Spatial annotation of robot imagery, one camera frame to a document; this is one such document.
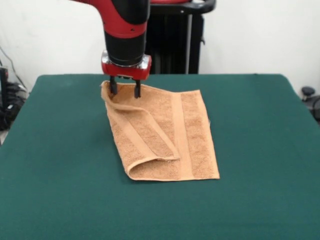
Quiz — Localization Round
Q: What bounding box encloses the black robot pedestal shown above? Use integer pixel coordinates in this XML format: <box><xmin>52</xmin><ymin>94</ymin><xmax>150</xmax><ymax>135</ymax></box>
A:
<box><xmin>144</xmin><ymin>0</ymin><xmax>217</xmax><ymax>75</ymax></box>

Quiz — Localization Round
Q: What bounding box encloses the black box with red light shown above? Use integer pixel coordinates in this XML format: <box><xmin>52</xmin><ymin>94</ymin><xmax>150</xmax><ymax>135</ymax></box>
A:
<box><xmin>0</xmin><ymin>66</ymin><xmax>10</xmax><ymax>111</ymax></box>

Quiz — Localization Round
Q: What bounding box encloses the tan terry towel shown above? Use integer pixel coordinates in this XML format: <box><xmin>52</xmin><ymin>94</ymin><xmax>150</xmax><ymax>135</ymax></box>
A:
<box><xmin>100</xmin><ymin>80</ymin><xmax>221</xmax><ymax>181</ymax></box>

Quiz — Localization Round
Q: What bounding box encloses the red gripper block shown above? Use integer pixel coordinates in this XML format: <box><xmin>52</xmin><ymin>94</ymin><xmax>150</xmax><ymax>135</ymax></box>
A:
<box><xmin>100</xmin><ymin>49</ymin><xmax>153</xmax><ymax>99</ymax></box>

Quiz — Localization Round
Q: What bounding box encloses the dark green table cloth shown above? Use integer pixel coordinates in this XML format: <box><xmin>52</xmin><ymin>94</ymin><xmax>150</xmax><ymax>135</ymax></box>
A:
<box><xmin>0</xmin><ymin>73</ymin><xmax>320</xmax><ymax>240</ymax></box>

